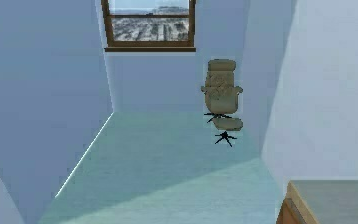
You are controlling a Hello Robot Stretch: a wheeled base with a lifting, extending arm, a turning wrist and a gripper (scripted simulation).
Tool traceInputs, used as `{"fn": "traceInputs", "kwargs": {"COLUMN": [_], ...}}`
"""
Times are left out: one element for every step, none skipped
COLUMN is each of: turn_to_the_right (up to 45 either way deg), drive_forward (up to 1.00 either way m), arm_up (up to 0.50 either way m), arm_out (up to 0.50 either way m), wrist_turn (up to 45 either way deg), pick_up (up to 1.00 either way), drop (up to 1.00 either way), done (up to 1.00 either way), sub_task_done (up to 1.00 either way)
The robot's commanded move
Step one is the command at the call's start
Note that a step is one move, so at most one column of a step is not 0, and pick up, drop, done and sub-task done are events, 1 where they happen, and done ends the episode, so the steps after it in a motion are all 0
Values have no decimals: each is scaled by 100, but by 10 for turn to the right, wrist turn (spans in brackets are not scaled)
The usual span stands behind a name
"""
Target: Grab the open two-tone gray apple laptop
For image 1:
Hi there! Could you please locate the beige lounge chair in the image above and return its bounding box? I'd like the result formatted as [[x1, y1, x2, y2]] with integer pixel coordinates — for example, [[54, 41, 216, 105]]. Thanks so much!
[[200, 58, 244, 124]]

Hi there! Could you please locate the beige footstool black base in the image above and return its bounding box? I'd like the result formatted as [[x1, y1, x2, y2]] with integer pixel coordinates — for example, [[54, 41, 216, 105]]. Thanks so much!
[[212, 116, 244, 148]]

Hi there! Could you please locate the brown framed window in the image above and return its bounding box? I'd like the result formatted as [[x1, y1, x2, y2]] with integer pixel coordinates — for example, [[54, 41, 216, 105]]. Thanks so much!
[[100, 0, 197, 53]]

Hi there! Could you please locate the wooden cabinet grey top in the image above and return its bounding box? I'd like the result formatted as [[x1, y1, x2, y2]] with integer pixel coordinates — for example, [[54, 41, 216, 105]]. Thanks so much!
[[275, 179, 358, 224]]

